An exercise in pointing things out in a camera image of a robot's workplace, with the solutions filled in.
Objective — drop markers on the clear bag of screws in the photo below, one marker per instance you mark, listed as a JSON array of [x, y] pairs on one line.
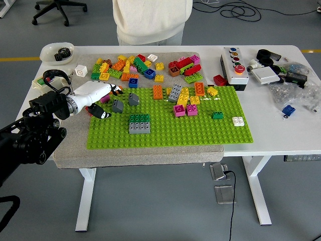
[[293, 96]]

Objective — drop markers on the dark green toy brick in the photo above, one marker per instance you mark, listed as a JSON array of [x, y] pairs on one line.
[[139, 117]]

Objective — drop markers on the small dark clear box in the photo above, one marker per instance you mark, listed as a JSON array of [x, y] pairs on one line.
[[276, 56]]

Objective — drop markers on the black power adapter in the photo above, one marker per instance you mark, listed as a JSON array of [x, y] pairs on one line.
[[296, 77]]

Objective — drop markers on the long dark green brick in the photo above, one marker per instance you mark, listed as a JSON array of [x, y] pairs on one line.
[[139, 64]]

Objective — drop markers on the black office chair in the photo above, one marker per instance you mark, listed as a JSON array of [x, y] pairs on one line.
[[59, 7]]

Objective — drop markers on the small green plastic part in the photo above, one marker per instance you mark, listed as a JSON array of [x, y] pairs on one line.
[[283, 68]]

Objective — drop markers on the long yellow toy brick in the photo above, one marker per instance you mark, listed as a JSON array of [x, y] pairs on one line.
[[183, 99]]

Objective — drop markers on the white cube toy brick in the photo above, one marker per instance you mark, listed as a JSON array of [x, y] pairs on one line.
[[81, 70]]

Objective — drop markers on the pink toy brick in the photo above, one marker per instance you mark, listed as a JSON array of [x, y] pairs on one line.
[[181, 59], [133, 69]]

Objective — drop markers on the push-button control box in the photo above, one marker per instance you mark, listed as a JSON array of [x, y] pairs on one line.
[[234, 75]]

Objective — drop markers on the grey sloped toy brick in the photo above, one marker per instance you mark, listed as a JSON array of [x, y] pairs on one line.
[[118, 106], [133, 99]]

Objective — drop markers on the grey-brown mat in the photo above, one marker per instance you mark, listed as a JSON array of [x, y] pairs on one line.
[[150, 158]]

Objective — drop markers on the white furniture frame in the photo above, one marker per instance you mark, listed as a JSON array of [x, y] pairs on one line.
[[3, 13]]

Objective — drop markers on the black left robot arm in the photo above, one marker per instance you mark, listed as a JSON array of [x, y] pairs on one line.
[[30, 140]]

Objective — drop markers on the white table leg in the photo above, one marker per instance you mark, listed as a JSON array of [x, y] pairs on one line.
[[257, 190], [86, 195]]

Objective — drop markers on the small dark green brick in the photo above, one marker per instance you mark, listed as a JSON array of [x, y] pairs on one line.
[[95, 75], [217, 115]]

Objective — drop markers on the brown toy brick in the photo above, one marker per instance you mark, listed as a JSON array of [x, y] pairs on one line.
[[107, 62], [173, 71]]

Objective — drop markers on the rounded red toy brick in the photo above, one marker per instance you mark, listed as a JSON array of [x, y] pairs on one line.
[[192, 70]]

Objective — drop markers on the grey table control panel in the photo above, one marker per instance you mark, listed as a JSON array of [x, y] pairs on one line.
[[302, 158]]

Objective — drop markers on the small yellow toy brick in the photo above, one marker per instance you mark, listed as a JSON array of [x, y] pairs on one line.
[[168, 91]]

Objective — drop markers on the white pipe fitting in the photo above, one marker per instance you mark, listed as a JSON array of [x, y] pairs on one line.
[[253, 65]]

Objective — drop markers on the white four-stud toy brick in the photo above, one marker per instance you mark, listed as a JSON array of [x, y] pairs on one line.
[[238, 121]]

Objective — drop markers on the white switch plate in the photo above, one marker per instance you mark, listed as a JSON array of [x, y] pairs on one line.
[[265, 76]]

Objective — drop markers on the metal floor socket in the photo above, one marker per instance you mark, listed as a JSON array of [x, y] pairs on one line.
[[219, 171]]

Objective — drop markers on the black gear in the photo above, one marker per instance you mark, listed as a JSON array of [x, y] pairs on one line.
[[62, 53]]

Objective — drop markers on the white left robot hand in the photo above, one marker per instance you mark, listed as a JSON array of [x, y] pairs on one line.
[[92, 91]]

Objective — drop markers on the grey eight-stud toy brick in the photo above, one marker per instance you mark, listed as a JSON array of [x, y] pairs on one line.
[[139, 128], [175, 92]]

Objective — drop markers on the lime green toy brick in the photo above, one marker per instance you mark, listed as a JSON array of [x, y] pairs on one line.
[[193, 78], [114, 73], [96, 67]]

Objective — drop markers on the long red toy brick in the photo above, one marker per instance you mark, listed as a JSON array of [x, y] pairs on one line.
[[184, 62]]

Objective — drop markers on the person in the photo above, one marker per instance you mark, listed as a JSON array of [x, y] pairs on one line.
[[150, 20]]

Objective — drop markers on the blue toy brick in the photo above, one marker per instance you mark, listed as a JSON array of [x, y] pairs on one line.
[[149, 73], [288, 109], [133, 82]]

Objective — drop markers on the metal floor plate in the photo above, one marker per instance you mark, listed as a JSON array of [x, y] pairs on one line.
[[224, 194]]

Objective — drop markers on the white plastic bowl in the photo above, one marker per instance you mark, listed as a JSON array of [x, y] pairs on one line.
[[46, 54]]

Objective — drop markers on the yellow four-stud toy brick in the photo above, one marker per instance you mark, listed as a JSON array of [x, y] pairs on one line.
[[194, 100]]

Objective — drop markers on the white green-red switch box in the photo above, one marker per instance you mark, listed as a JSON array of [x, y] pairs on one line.
[[37, 82]]

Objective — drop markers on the magenta toy brick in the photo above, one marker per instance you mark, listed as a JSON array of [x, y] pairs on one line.
[[105, 99], [194, 59], [191, 110], [179, 110]]

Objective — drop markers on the green toy baseplate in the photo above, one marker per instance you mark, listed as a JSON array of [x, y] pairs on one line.
[[200, 133]]

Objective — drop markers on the clear bag blue parts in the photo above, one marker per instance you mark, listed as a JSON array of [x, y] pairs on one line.
[[296, 67]]

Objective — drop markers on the flat lime green brick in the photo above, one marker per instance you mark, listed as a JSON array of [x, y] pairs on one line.
[[186, 66]]

